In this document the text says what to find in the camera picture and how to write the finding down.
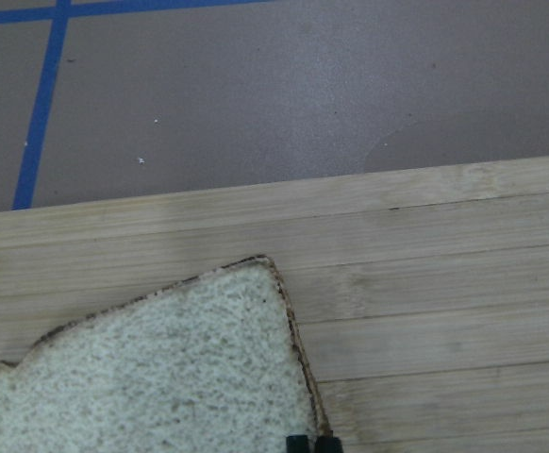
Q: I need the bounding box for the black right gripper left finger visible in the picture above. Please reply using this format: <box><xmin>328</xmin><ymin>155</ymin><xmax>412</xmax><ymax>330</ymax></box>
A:
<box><xmin>286</xmin><ymin>434</ymin><xmax>310</xmax><ymax>453</ymax></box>

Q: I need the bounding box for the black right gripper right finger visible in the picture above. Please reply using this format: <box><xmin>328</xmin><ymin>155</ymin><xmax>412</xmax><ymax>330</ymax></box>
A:
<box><xmin>315</xmin><ymin>436</ymin><xmax>343</xmax><ymax>453</ymax></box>

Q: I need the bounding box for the bread slice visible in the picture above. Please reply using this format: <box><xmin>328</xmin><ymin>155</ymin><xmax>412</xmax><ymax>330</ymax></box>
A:
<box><xmin>0</xmin><ymin>255</ymin><xmax>337</xmax><ymax>452</ymax></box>

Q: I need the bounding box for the wooden cutting board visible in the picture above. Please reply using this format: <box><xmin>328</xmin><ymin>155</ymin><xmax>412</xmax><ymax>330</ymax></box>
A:
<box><xmin>0</xmin><ymin>157</ymin><xmax>549</xmax><ymax>452</ymax></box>

